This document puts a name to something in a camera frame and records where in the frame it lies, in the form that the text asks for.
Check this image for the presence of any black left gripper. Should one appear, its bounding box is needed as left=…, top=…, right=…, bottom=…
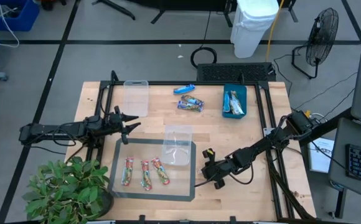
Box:
left=104, top=105, right=142, bottom=146

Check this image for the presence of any grey metal bracket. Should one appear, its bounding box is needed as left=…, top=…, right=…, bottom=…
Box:
left=262, top=126, right=276, bottom=138

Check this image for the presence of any black coiled cable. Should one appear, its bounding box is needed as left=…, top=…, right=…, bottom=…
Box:
left=189, top=45, right=218, bottom=70

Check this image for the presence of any clear plastic handled bin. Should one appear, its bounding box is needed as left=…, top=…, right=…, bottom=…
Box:
left=123, top=80, right=150, bottom=118
left=161, top=124, right=194, bottom=167

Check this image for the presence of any red granola bar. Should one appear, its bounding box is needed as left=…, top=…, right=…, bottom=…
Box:
left=140, top=159, right=153, bottom=192
left=151, top=157, right=171, bottom=186
left=121, top=156, right=135, bottom=187

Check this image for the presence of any black plant pot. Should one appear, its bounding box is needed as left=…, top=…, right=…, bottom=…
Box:
left=98, top=188, right=115, bottom=220

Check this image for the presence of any black tripod stand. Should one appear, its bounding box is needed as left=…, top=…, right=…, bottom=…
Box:
left=91, top=0, right=137, bottom=21

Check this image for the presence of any white paper sheet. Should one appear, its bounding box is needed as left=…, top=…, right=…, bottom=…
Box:
left=307, top=138, right=336, bottom=174

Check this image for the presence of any yellow hanging cable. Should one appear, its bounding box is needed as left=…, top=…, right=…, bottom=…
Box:
left=265, top=0, right=286, bottom=62

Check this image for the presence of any black floor fan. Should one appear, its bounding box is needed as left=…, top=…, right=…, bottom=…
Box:
left=291, top=7, right=340, bottom=80

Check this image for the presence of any black perforated case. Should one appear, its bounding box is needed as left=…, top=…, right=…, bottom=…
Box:
left=195, top=62, right=277, bottom=83

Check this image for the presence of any blue plastic bin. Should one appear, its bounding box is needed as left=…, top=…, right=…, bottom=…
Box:
left=222, top=83, right=248, bottom=120

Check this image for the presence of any blue storage crate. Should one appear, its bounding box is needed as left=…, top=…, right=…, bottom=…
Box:
left=0, top=0, right=40, bottom=32

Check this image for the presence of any green potted plant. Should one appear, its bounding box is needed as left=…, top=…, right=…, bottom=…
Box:
left=21, top=156, right=111, bottom=224

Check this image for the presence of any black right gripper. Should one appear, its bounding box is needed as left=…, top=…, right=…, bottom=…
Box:
left=200, top=147, right=232, bottom=190

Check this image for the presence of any white trash can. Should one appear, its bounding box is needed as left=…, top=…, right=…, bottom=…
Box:
left=229, top=0, right=280, bottom=60

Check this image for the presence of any translucent mat with grey border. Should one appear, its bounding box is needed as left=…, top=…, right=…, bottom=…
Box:
left=107, top=138, right=197, bottom=202

